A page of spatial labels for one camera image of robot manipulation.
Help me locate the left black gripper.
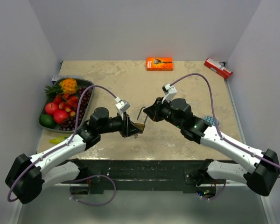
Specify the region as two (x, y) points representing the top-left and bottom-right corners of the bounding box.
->
(99, 111), (141, 137)

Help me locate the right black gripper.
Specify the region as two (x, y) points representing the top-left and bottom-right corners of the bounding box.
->
(144, 97), (183, 129)

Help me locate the brass padlock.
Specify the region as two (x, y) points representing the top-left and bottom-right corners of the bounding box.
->
(136, 106), (148, 133)

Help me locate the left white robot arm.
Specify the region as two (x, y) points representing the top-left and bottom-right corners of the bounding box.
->
(5, 107), (144, 204)

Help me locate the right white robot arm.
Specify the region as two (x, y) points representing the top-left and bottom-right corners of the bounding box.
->
(143, 98), (280, 196)

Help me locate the orange razor box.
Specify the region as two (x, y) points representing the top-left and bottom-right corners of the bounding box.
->
(145, 57), (174, 71)

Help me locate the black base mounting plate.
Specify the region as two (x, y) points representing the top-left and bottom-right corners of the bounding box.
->
(71, 159), (223, 194)

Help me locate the blue zigzag patterned pouch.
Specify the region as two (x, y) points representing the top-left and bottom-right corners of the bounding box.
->
(203, 116), (219, 126)

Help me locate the dark green fruit tray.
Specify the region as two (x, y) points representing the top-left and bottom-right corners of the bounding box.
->
(39, 78), (94, 133)

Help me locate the red apple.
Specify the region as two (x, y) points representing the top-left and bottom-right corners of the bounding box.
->
(44, 102), (59, 116)
(53, 110), (69, 124)

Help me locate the yellow green bottle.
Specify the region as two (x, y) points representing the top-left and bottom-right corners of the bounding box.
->
(49, 136), (68, 144)

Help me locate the red white box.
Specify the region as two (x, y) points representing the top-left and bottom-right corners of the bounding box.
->
(204, 58), (233, 79)

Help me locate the green lime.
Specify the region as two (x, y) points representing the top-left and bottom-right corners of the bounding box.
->
(40, 114), (56, 129)

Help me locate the small white blue box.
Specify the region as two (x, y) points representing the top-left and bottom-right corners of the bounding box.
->
(51, 75), (82, 83)

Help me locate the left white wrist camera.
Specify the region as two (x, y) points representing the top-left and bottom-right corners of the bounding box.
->
(115, 97), (130, 117)

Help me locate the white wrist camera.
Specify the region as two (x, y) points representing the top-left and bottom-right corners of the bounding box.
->
(161, 84), (177, 104)
(115, 97), (130, 117)

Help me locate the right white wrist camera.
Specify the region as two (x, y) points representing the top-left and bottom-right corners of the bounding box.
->
(161, 84), (177, 104)

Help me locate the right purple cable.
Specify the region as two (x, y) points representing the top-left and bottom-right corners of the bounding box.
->
(170, 73), (280, 178)

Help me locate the purple cable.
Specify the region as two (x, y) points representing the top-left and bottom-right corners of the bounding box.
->
(170, 73), (280, 178)
(7, 84), (119, 203)

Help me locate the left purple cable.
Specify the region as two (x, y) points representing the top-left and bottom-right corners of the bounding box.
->
(7, 84), (119, 203)

